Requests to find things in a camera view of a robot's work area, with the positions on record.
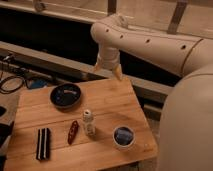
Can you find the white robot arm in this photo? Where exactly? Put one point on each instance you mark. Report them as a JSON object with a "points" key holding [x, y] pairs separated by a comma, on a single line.
{"points": [[186, 123]]}

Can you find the red chili pepper toy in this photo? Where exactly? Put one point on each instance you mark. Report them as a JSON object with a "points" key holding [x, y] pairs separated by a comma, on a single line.
{"points": [[73, 131]]}

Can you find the white cup with blue contents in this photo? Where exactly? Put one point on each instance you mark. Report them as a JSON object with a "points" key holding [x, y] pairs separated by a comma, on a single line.
{"points": [[123, 137]]}

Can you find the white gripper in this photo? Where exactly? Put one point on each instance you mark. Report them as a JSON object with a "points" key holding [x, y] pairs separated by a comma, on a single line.
{"points": [[109, 58]]}

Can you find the small white bottle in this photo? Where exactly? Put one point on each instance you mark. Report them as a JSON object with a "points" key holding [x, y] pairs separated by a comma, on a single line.
{"points": [[88, 124]]}

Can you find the black bowl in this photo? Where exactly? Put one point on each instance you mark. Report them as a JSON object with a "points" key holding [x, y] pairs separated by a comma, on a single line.
{"points": [[65, 95]]}

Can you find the blue object behind board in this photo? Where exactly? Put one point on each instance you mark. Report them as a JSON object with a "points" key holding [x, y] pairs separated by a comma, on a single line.
{"points": [[38, 84]]}

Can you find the black white striped block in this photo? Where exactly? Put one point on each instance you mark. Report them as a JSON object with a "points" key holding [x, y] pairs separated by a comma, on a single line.
{"points": [[43, 144]]}

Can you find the dark object at left edge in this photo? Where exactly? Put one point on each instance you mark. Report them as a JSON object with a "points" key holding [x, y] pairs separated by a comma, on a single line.
{"points": [[5, 133]]}

